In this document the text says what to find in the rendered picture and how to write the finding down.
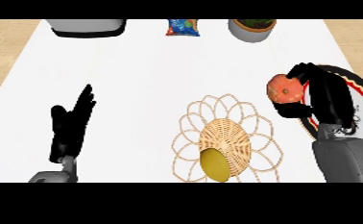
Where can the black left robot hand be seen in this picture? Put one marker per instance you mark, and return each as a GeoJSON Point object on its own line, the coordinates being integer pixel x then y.
{"type": "Point", "coordinates": [71, 128]}

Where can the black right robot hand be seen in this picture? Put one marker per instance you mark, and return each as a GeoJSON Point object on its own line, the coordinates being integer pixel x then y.
{"type": "Point", "coordinates": [328, 99]}

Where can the orange round squash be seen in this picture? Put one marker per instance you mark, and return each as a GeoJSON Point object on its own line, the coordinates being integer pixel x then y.
{"type": "Point", "coordinates": [285, 89]}

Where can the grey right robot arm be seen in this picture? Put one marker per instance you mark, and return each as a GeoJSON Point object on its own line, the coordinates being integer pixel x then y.
{"type": "Point", "coordinates": [340, 157]}

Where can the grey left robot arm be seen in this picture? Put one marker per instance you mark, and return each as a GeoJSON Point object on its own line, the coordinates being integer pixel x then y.
{"type": "Point", "coordinates": [60, 174]}

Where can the white plate with dark rim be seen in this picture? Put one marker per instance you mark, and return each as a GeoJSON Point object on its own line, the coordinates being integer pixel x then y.
{"type": "Point", "coordinates": [352, 83]}

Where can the woven wicker flower placemat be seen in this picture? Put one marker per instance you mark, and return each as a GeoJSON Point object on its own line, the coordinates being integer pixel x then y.
{"type": "Point", "coordinates": [226, 138]}

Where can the grey plant pot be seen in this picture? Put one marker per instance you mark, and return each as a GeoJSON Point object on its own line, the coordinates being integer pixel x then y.
{"type": "Point", "coordinates": [253, 29]}

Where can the yellow-green oval fruit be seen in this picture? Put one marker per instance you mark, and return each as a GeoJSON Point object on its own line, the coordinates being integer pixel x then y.
{"type": "Point", "coordinates": [215, 165]}

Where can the grey and black appliance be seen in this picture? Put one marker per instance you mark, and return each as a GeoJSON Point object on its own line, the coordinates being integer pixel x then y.
{"type": "Point", "coordinates": [88, 27]}

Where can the blue snack bag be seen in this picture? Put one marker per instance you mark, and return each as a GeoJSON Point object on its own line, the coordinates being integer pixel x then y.
{"type": "Point", "coordinates": [184, 27]}

